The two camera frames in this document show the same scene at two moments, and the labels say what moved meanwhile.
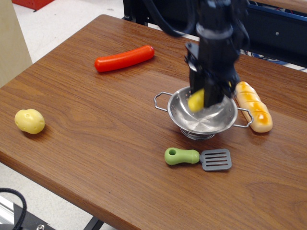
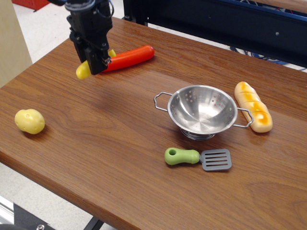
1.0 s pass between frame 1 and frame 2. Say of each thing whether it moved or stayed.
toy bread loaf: stayed
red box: stayed
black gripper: moved
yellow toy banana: moved
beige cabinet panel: stayed
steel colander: stayed
